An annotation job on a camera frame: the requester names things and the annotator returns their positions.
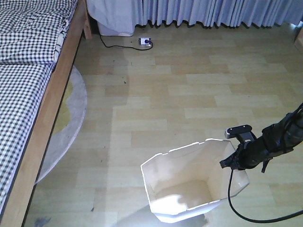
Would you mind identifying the grey round rug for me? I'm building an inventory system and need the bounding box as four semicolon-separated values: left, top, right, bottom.
35;67;88;183

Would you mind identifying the black white checkered bedding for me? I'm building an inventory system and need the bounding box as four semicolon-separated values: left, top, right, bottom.
0;0;78;204

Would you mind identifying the black floor power cord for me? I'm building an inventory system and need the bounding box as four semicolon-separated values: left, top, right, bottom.
98;33;154;51

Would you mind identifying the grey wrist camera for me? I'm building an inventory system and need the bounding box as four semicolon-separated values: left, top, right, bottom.
224;124;252;139

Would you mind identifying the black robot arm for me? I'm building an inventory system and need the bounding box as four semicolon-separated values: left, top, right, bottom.
234;105;303;172

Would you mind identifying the wooden bed frame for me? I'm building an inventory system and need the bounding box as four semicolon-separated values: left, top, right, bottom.
0;0;90;227

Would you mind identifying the white floor outlet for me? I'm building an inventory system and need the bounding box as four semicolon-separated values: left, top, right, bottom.
138;37;152;46

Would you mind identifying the white plastic trash bin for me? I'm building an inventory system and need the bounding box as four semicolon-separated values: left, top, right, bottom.
141;139;250;223

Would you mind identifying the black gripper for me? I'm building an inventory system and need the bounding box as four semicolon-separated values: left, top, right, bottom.
236;139;271;170

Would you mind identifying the grey pleated curtain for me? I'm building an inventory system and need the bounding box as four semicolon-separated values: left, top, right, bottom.
131;0;303;27

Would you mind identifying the white sheer curtain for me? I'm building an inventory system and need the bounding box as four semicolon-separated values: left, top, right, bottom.
87;0;138;37

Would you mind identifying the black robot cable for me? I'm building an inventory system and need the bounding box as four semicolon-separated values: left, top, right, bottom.
227;169;303;223

